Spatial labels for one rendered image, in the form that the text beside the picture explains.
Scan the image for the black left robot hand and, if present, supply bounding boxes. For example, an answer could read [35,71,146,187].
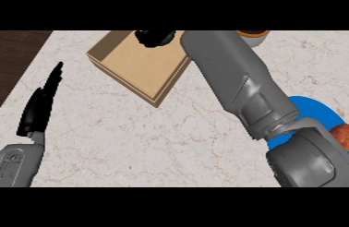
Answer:
[14,61,65,137]

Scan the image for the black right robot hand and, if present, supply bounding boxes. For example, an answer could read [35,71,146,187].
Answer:
[133,30,177,48]

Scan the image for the dark green squash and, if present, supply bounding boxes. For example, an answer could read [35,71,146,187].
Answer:
[161,30,177,44]

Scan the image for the cardboard box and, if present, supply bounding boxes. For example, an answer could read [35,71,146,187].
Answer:
[84,30,193,109]

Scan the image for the blue plate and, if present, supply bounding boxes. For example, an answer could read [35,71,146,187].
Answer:
[266,95,343,151]

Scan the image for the dark brown wooden surface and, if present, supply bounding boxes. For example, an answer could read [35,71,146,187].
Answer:
[0,30,54,108]

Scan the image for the grey cup with brown top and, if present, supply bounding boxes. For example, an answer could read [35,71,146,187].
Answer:
[235,30,270,49]

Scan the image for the orange-red fruit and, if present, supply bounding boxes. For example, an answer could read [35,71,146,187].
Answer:
[328,123,349,152]

